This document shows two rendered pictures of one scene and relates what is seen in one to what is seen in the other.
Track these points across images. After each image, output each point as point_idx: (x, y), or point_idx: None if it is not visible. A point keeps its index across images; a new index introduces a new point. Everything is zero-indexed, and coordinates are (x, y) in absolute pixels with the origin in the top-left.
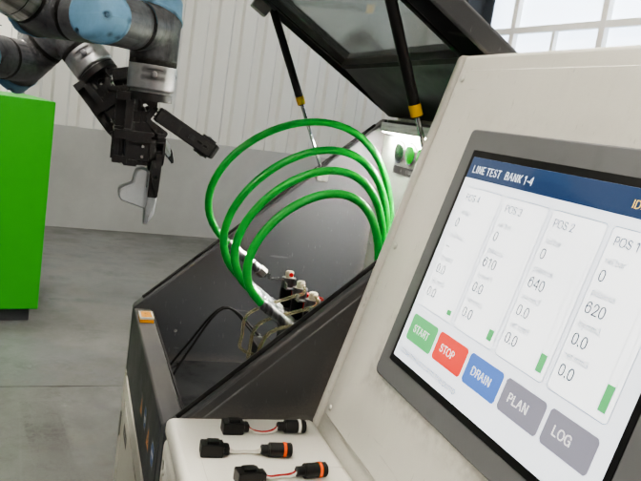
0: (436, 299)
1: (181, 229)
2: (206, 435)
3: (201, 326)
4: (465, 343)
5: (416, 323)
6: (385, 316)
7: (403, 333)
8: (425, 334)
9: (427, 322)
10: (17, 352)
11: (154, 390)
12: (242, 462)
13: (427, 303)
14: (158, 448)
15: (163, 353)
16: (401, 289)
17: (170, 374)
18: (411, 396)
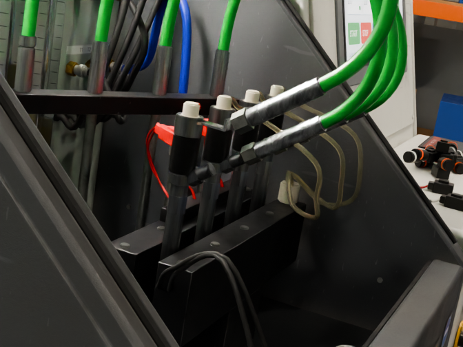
0: (353, 3)
1: None
2: (446, 215)
3: (248, 329)
4: (368, 20)
5: (350, 29)
6: (328, 43)
7: (346, 43)
8: (355, 32)
9: (354, 23)
10: None
11: (444, 297)
12: (431, 198)
13: (351, 10)
14: (458, 290)
15: (373, 343)
16: (330, 13)
17: (397, 308)
18: (360, 78)
